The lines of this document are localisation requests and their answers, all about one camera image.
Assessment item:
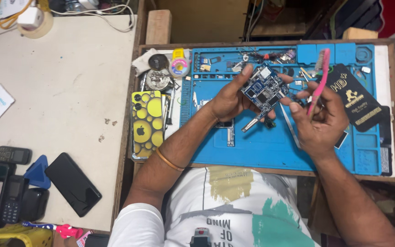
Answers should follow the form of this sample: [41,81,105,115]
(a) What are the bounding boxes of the heap of small phone parts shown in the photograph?
[240,48,297,66]

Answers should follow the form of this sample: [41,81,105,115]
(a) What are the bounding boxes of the black rounded case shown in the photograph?
[21,188,50,222]

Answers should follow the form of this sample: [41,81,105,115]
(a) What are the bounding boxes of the blue silicone repair mat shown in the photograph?
[180,43,382,176]

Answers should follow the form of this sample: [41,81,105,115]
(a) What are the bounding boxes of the person's left hand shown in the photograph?
[208,64,294,123]

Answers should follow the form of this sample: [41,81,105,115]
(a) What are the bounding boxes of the black chest-mounted device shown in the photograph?
[189,227,212,247]

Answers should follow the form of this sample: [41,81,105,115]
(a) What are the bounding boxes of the small black keypad phone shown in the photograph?
[0,146,32,165]

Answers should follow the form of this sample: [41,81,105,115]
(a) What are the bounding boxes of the yellow bubble print phone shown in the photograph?
[131,90,164,160]

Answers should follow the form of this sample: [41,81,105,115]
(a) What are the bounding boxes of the yellow bag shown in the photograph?
[0,225,53,247]

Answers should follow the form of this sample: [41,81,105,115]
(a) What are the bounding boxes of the solder wick spool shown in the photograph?
[169,58,190,78]

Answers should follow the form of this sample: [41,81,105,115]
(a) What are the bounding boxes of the white crumpled tissue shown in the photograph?
[132,48,160,77]

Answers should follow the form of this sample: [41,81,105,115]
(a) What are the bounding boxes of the yellow cable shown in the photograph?
[0,0,33,44]

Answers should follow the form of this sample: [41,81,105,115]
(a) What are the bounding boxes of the metal tweezers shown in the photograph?
[280,103,302,149]

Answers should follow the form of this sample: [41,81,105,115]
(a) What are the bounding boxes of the pink toothbrush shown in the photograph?
[307,48,331,119]

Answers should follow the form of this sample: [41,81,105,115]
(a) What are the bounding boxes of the beige tape roll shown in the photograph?
[17,10,54,39]

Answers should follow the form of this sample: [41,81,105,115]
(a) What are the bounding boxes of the short wooden block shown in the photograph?
[342,27,379,40]

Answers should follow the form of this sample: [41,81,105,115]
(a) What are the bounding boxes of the bundle of metal hand tools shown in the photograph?
[163,82,178,126]

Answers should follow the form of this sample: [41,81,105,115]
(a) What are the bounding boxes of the blue phone circuit board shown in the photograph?
[240,63,291,133]

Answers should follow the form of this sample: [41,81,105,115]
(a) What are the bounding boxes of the tall wooden block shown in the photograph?
[145,10,172,45]

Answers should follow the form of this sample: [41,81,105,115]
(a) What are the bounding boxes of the small black card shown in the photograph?
[335,131,349,150]

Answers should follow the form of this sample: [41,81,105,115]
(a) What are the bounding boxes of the white cable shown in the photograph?
[50,3,136,33]

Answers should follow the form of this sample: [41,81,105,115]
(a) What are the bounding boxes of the pink toy with dotted handle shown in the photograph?
[22,221,84,239]

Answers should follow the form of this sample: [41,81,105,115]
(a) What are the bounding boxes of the round black tin lid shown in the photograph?
[148,54,170,71]

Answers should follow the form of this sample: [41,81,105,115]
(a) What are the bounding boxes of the white charger adapter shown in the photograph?
[17,7,44,31]

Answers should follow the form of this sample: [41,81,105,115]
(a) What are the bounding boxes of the black phone display panel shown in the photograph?
[379,106,393,176]

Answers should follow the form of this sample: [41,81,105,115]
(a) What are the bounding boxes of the black smartphone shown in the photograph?
[45,153,103,217]

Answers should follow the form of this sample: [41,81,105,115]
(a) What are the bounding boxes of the small grey circuit board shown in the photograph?
[215,118,236,147]

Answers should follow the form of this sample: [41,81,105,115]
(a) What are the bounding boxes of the blue triangular pry tool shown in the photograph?
[23,155,51,190]

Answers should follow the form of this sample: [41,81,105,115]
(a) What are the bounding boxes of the black packet with gold print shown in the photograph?
[326,63,390,133]

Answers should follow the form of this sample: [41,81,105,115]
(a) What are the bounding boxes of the black keypad phone blue keys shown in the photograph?
[1,175,25,224]

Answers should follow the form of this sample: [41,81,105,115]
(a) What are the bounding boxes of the round metal tin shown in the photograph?
[145,70,173,91]

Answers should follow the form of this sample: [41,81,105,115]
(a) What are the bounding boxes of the person's white printed shirt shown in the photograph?
[108,167,316,247]

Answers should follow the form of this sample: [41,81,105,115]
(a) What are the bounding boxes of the person's right hand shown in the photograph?
[279,89,350,158]

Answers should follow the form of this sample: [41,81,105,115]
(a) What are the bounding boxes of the orange bangle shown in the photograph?
[155,148,186,172]

